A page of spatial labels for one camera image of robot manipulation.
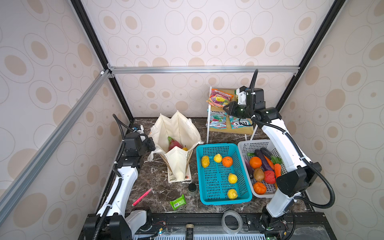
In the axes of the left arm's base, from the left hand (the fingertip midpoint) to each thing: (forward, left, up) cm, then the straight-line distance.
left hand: (154, 135), depth 80 cm
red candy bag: (+15, -35, +12) cm, 40 cm away
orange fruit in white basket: (-6, -59, -18) cm, 62 cm away
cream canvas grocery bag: (+11, -14, -8) cm, 19 cm away
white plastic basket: (-8, -63, -20) cm, 67 cm away
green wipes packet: (-29, -14, -20) cm, 38 cm away
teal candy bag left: (+16, -37, -6) cm, 40 cm away
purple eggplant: (-8, -65, -19) cm, 68 cm away
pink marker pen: (-26, +7, -22) cm, 35 cm away
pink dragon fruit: (+6, -8, -17) cm, 19 cm away
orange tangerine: (-6, -41, -18) cm, 46 cm away
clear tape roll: (-41, -38, -19) cm, 59 cm away
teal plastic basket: (-14, -39, -23) cm, 47 cm away
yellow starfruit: (-6, -29, -19) cm, 35 cm away
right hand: (+10, -38, +12) cm, 41 cm away
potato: (-15, -58, -16) cm, 62 cm away
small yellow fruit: (-3, -36, -19) cm, 41 cm away
